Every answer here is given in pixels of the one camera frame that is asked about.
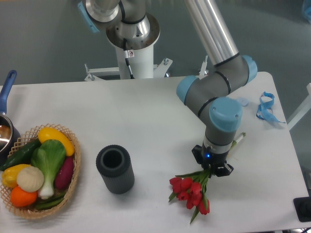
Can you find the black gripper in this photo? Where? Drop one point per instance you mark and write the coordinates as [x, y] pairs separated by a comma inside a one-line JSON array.
[[206, 158]]

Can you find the red tulip bouquet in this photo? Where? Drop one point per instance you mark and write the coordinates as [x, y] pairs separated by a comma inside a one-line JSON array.
[[192, 188]]

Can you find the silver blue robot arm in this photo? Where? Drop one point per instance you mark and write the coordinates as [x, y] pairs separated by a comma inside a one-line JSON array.
[[133, 32]]

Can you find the light blue bottle cap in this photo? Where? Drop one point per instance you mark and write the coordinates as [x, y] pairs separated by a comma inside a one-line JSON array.
[[242, 101]]

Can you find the tangled blue ribbon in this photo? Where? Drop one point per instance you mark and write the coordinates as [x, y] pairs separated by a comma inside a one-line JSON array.
[[264, 110]]

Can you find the dark grey ribbed vase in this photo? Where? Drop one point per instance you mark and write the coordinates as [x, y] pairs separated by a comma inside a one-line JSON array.
[[113, 163]]

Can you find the black device at edge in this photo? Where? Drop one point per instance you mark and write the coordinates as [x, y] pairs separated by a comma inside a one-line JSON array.
[[303, 208]]

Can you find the purple sweet potato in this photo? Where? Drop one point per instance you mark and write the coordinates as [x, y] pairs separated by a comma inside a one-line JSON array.
[[65, 174]]

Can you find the green bok choy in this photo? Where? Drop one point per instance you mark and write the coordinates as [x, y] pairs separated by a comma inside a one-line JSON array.
[[48, 158]]

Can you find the yellow squash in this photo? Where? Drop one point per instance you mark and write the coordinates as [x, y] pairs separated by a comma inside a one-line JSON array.
[[49, 133]]

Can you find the green pea pods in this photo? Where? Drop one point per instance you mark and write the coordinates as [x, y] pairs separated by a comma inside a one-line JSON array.
[[50, 203]]

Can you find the blue object top right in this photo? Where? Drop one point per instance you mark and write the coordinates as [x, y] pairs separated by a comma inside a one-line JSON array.
[[306, 10]]

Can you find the white garlic bulb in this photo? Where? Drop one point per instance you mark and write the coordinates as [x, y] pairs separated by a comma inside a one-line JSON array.
[[30, 179]]

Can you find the green cucumber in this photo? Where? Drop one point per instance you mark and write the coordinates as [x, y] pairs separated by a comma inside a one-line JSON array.
[[22, 155]]

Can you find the woven wicker basket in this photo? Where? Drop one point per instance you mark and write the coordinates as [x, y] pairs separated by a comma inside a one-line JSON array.
[[30, 212]]

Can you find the orange fruit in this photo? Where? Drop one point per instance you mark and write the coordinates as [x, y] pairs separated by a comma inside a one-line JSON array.
[[21, 198]]

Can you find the yellow bell pepper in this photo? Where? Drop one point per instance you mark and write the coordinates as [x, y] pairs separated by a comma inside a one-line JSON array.
[[9, 176]]

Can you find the white frame at right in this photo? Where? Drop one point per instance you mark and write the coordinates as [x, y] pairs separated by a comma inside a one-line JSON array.
[[301, 110]]

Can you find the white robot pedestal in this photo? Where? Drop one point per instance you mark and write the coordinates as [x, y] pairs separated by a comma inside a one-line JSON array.
[[132, 64]]

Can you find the blue handled saucepan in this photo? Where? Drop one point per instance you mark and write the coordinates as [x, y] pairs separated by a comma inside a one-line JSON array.
[[8, 133]]

